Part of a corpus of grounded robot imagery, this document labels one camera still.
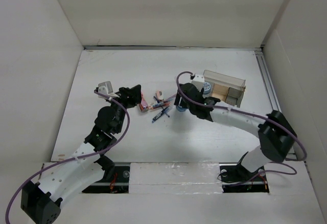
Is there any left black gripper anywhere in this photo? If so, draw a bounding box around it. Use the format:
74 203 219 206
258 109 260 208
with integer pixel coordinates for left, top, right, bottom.
106 84 140 133

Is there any pink highlighter pen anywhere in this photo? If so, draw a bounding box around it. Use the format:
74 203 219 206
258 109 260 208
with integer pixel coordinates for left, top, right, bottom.
164 94 177 102

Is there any blue round tape tin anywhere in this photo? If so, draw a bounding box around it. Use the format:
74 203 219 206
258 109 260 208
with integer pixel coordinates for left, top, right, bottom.
176 106 186 112

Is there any orange capped pen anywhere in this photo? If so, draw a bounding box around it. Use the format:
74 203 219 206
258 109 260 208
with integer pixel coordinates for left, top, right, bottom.
148 101 170 110

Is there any blue capped pen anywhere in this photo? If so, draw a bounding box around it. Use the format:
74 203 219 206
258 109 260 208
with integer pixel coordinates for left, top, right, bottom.
151 101 171 109

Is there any dark blue pen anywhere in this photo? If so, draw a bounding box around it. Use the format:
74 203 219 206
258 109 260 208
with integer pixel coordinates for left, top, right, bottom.
152 106 170 123

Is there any clear desk organizer box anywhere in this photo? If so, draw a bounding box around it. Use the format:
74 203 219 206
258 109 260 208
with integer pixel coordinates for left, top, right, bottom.
203 70 246 107

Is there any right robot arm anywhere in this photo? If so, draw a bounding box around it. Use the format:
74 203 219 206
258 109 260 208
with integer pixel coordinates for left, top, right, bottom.
175 83 297 181

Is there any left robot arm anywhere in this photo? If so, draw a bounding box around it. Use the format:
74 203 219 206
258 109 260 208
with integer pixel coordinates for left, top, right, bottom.
21 84 142 223

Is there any pink staple box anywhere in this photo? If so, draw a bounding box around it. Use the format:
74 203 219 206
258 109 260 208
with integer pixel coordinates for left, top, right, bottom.
138 93 149 113

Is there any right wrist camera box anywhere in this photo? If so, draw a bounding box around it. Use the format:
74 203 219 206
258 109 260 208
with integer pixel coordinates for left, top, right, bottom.
191 74 205 90

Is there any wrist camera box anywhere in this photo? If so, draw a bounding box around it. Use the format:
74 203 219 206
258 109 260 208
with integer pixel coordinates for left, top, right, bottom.
191 74 205 90
98 81 114 98

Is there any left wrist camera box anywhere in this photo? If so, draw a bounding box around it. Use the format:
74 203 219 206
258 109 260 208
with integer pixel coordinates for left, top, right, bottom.
98 81 114 98

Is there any aluminium rail right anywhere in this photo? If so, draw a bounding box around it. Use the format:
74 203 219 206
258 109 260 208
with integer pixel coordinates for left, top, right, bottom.
254 50 296 163

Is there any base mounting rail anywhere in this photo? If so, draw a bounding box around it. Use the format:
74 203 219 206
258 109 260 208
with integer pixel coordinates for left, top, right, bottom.
83 162 269 195

